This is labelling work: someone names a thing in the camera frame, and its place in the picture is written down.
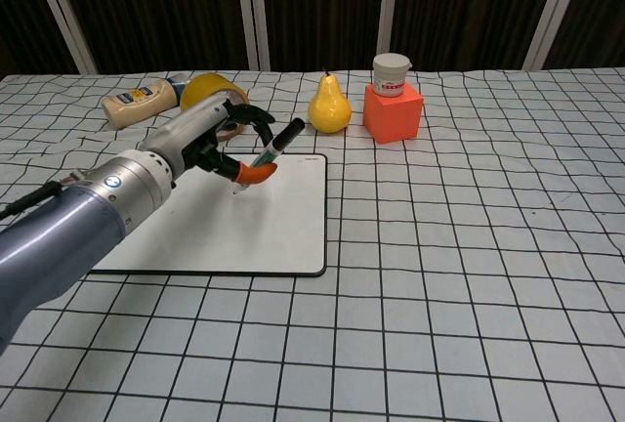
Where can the white dry-erase board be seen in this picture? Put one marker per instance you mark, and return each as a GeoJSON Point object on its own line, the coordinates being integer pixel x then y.
{"type": "Point", "coordinates": [244, 226]}

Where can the yellow packing tape roll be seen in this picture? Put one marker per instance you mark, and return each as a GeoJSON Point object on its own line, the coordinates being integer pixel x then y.
{"type": "Point", "coordinates": [205, 87]}

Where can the mayonnaise squeeze bottle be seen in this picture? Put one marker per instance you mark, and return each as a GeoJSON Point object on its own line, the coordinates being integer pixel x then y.
{"type": "Point", "coordinates": [139, 102]}

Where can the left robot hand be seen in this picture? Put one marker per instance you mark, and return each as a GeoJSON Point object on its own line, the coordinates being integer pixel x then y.
{"type": "Point", "coordinates": [190, 131]}

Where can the yellow pear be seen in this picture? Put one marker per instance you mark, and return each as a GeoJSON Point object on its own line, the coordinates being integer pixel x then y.
{"type": "Point", "coordinates": [329, 109]}

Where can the white partition frame post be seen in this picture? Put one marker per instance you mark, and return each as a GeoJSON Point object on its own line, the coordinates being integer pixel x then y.
{"type": "Point", "coordinates": [387, 2]}
{"type": "Point", "coordinates": [549, 12]}
{"type": "Point", "coordinates": [253, 12]}
{"type": "Point", "coordinates": [63, 12]}

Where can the green and white whiteboard marker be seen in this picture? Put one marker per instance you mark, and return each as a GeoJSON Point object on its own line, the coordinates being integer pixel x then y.
{"type": "Point", "coordinates": [273, 151]}

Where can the white checkered tablecloth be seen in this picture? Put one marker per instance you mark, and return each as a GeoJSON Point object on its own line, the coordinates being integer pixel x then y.
{"type": "Point", "coordinates": [390, 270]}

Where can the small white jar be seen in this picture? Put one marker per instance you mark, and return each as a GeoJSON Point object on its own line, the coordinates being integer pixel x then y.
{"type": "Point", "coordinates": [389, 75]}

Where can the orange cube block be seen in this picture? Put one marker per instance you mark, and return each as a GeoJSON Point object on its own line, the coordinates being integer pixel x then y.
{"type": "Point", "coordinates": [393, 116]}

